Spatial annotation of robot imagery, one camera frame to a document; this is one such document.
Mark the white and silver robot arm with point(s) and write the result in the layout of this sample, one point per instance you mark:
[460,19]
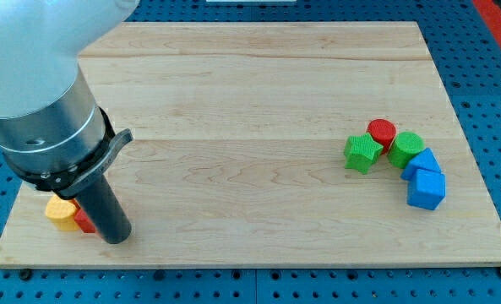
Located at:
[52,132]

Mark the light wooden board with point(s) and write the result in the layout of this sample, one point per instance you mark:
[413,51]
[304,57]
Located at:
[237,153]

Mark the green star block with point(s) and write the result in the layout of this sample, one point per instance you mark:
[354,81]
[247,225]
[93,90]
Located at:
[362,152]

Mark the red cylinder block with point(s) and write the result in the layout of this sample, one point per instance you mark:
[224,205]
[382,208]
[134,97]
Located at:
[383,132]

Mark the green cylinder block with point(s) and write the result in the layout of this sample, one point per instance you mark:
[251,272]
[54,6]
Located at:
[405,146]

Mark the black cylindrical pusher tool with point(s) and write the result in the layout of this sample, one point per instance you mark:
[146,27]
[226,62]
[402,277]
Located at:
[104,211]

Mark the blue triangle block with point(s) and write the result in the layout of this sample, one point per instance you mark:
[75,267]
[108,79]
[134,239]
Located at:
[425,160]

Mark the blue cube block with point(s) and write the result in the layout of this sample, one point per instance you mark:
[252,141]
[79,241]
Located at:
[426,189]

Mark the red block near tool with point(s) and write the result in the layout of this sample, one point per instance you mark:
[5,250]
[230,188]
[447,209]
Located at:
[82,220]

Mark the yellow block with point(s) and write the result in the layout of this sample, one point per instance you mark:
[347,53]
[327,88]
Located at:
[61,213]

